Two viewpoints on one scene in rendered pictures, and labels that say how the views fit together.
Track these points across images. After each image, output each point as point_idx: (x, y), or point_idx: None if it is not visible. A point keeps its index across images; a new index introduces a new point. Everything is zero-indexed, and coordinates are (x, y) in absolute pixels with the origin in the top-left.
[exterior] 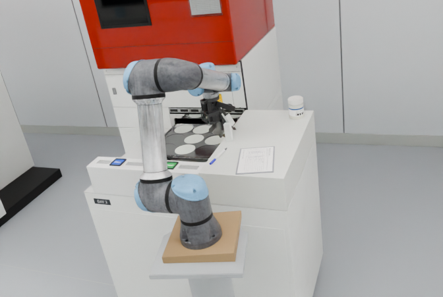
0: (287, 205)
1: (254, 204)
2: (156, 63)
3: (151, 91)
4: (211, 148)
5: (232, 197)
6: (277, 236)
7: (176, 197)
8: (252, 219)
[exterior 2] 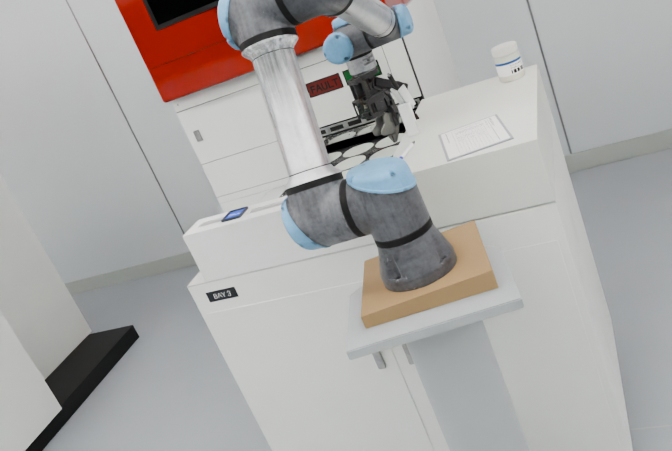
0: (553, 191)
1: (494, 208)
2: None
3: (273, 23)
4: None
5: (450, 208)
6: (548, 256)
7: (362, 197)
8: (495, 239)
